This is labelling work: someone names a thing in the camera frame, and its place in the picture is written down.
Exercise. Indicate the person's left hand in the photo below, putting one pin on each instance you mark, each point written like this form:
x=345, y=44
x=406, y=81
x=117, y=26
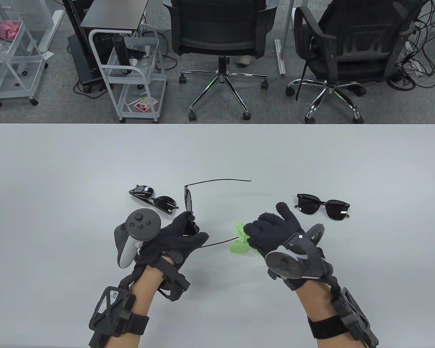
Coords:
x=174, y=239

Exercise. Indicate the person's right hand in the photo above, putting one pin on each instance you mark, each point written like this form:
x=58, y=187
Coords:
x=272, y=232

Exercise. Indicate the green microfibre cloth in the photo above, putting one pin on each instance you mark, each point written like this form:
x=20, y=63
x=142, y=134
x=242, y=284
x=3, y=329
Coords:
x=241, y=248

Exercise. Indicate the black aviator sunglasses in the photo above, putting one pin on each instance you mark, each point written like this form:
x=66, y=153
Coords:
x=165, y=203

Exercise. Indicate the black sunglasses thin temples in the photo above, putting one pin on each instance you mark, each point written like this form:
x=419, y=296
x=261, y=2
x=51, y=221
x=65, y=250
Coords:
x=189, y=199

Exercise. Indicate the black square sunglasses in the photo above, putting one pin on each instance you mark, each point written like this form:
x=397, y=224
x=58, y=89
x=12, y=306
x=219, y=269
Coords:
x=339, y=210

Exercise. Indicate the person's left forearm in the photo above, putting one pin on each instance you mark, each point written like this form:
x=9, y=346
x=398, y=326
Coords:
x=145, y=290

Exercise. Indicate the black caged tracker white label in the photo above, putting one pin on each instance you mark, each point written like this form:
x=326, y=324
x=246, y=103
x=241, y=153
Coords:
x=108, y=306

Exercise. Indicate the red white packet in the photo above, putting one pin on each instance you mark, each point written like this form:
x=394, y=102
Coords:
x=145, y=105

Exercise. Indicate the white desk leg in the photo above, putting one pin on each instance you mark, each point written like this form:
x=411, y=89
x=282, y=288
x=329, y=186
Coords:
x=50, y=32
x=280, y=58

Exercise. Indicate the black mesh office chair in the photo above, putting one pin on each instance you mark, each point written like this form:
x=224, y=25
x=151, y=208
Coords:
x=217, y=36
x=348, y=69

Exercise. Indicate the small black device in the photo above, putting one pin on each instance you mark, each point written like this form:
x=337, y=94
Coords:
x=137, y=53

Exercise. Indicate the black cylindrical bottle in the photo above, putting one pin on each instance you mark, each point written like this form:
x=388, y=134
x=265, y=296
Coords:
x=121, y=50

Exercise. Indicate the black computer tower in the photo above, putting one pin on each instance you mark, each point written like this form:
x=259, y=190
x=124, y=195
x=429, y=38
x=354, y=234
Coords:
x=83, y=61

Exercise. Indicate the white power strip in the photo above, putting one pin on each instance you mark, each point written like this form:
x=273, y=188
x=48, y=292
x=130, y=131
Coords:
x=415, y=67

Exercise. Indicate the white paper tag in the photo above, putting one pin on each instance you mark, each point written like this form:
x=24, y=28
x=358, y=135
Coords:
x=48, y=55

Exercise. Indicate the white metal shelf cart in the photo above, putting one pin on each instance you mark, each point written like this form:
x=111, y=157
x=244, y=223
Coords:
x=7, y=78

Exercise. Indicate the dark brown side table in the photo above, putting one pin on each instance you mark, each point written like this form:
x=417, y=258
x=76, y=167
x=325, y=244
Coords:
x=112, y=14

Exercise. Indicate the pink cloth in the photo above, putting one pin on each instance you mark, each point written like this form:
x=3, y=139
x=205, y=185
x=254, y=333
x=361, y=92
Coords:
x=5, y=29

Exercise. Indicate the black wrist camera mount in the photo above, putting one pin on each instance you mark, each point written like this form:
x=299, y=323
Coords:
x=174, y=286

